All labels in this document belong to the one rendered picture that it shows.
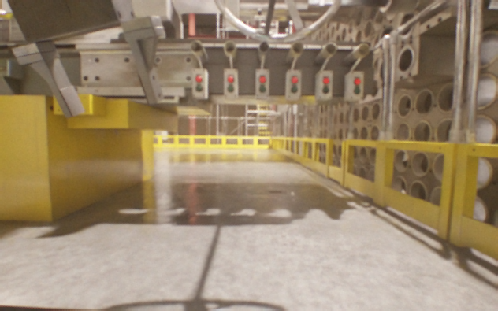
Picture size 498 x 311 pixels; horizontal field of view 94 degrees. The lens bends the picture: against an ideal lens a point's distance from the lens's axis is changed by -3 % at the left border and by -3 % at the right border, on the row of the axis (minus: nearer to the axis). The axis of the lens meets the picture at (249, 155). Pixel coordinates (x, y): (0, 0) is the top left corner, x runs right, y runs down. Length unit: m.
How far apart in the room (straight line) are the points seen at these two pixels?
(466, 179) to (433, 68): 1.29
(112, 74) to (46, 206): 0.80
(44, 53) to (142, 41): 0.14
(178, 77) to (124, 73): 0.33
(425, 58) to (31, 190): 2.57
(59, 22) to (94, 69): 1.38
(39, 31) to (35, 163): 1.10
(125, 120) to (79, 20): 1.01
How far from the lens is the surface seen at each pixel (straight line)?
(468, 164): 1.18
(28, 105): 1.47
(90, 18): 0.36
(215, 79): 1.47
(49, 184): 1.43
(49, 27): 0.40
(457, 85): 1.25
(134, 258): 0.94
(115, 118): 1.38
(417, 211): 1.40
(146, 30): 0.34
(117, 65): 1.70
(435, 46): 2.36
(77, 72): 1.86
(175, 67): 1.57
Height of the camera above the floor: 0.41
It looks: 5 degrees down
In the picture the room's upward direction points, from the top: 1 degrees clockwise
